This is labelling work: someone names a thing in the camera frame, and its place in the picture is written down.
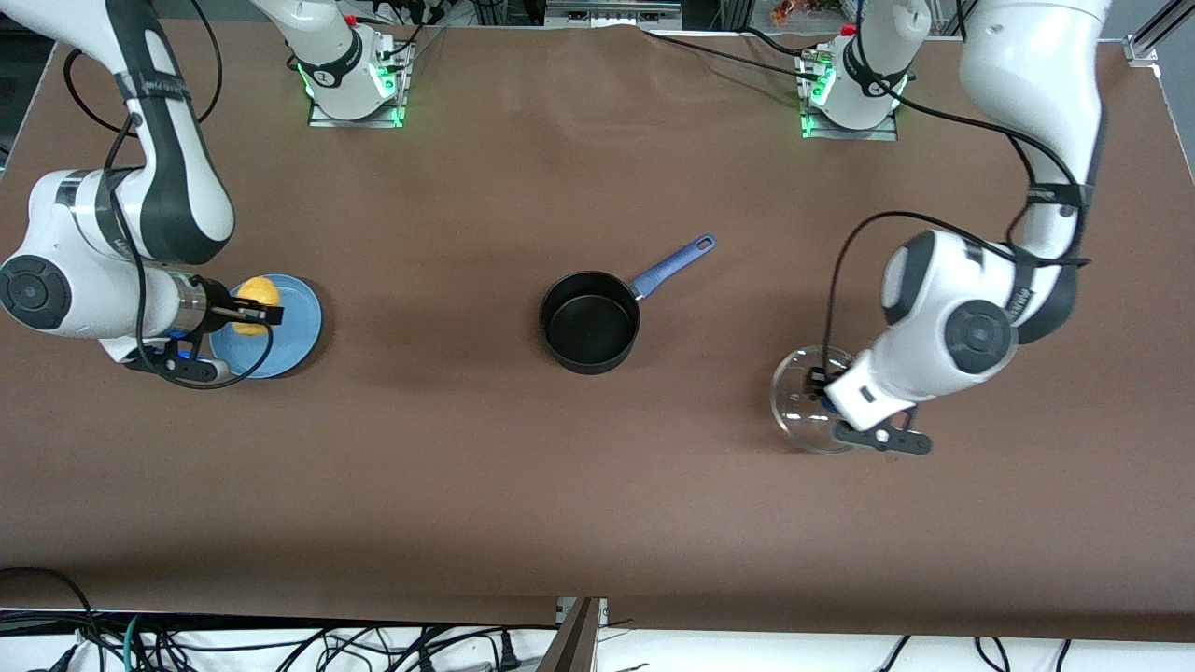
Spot yellow potato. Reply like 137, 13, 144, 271
231, 277, 284, 338

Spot glass lid with blue knob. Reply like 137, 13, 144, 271
771, 344, 869, 456

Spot blue round plate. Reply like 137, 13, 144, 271
207, 274, 324, 380

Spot brown table cover sheet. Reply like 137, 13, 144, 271
0, 19, 1195, 645

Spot grey device box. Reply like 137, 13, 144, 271
544, 0, 684, 28

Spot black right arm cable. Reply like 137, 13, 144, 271
63, 0, 277, 390

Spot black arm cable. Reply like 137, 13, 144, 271
822, 211, 1093, 374
63, 0, 277, 390

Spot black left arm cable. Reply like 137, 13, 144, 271
822, 211, 1093, 374

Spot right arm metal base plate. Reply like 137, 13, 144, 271
307, 42, 413, 130

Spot dark pot with blue handle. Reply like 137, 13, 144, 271
539, 233, 718, 376

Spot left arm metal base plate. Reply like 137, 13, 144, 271
798, 51, 903, 142

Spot thick black looping cable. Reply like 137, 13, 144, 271
0, 567, 105, 672

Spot black cable across table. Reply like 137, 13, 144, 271
642, 28, 824, 83

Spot green cable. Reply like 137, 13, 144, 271
123, 614, 156, 672

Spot metal frame post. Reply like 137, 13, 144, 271
535, 597, 609, 672

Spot black cable with plug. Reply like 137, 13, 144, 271
411, 627, 526, 672

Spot aluminium frame profile corner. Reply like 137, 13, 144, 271
1124, 0, 1195, 64

